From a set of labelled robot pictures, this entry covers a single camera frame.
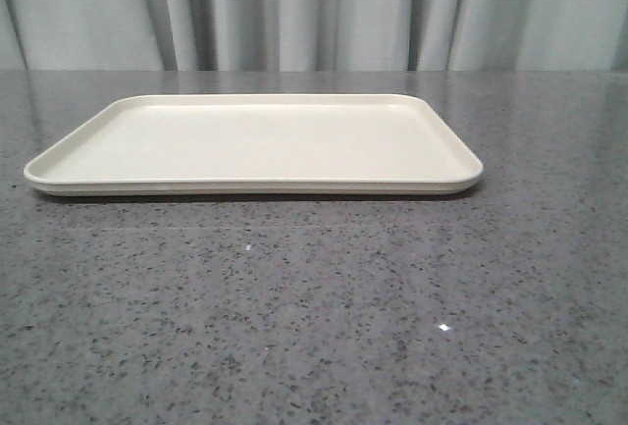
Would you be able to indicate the pale grey pleated curtain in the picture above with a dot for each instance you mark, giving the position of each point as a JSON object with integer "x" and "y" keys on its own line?
{"x": 313, "y": 35}

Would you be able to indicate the cream rectangular plastic tray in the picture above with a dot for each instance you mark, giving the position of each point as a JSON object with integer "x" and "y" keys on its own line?
{"x": 259, "y": 143}

